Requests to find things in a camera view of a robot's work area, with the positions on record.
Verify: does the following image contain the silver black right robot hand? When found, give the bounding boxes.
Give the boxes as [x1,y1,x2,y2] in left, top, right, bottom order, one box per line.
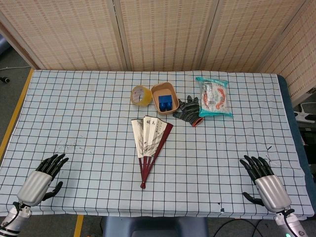
[238,155,292,213]

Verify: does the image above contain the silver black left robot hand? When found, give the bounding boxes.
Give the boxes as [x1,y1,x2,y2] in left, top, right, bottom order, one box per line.
[16,153,70,207]

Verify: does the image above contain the painted paper folding fan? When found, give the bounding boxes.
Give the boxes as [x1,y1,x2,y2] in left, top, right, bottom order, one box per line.
[130,115,174,190]

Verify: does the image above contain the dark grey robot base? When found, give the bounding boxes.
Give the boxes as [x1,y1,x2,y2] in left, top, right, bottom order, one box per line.
[102,216,209,237]

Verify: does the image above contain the white grid checked tablecloth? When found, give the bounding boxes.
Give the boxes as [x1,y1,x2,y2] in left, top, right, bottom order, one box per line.
[0,69,312,221]

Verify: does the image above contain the teal plastic snack bag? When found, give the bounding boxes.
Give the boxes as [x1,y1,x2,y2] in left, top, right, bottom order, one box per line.
[195,76,234,119]

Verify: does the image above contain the grey knitted work glove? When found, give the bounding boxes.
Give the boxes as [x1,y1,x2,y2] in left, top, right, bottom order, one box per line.
[172,95,204,128]

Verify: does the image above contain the blue toy building block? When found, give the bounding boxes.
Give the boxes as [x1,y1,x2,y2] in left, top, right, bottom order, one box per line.
[158,94,173,112]

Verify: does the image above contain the yellow packing tape roll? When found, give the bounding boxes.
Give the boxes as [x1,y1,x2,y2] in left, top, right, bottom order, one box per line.
[130,85,153,106]

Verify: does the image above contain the tan plastic bowl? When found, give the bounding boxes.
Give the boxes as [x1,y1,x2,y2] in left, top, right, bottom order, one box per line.
[151,82,179,116]

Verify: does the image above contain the wooden woven folding screen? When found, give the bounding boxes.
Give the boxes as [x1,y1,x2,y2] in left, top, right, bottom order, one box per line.
[0,0,316,107]

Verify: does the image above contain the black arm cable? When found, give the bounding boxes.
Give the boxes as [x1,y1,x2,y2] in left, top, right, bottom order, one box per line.
[214,218,280,237]

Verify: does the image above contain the white floor cable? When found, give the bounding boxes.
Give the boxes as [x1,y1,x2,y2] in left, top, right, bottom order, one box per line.
[0,65,31,72]

